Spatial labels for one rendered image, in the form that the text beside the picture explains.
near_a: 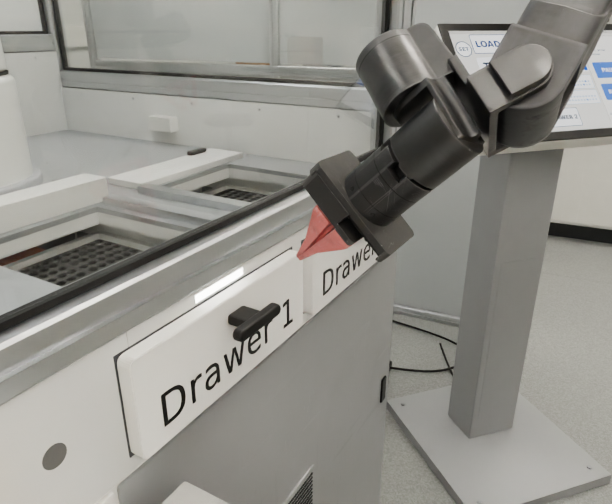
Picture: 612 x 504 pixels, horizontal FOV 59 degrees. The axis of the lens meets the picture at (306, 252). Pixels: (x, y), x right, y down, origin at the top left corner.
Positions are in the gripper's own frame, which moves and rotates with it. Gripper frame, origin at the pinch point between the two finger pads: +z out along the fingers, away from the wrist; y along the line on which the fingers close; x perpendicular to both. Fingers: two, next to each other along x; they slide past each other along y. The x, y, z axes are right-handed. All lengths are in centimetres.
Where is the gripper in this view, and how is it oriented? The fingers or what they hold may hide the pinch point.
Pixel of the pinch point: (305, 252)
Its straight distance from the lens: 53.9
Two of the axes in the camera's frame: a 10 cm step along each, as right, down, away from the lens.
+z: -6.2, 5.2, 5.9
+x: -5.1, 3.2, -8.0
